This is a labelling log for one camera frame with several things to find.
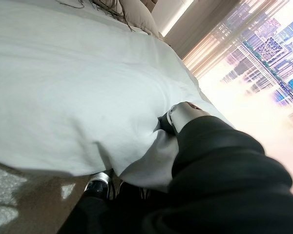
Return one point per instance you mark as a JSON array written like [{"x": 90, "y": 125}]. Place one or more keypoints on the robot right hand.
[{"x": 222, "y": 182}]

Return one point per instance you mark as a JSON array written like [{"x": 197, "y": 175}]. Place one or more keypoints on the brown tufted headboard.
[{"x": 152, "y": 2}]

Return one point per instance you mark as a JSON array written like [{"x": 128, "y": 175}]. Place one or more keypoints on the beige pillow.
[{"x": 141, "y": 17}]

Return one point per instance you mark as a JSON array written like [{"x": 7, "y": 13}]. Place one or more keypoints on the grey fringed decorative cushion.
[{"x": 107, "y": 6}]

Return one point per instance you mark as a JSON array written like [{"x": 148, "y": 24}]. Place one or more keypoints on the white duvet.
[{"x": 75, "y": 85}]

